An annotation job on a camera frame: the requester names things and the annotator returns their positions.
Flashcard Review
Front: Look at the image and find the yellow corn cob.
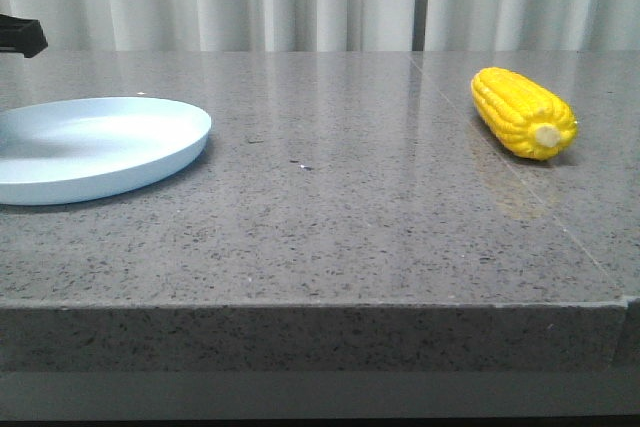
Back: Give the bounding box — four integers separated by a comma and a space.
470, 67, 578, 161

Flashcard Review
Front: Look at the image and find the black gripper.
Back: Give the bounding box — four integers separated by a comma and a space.
0, 14, 48, 58

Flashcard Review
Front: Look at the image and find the light blue round plate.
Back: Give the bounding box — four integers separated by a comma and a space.
1, 97, 212, 206

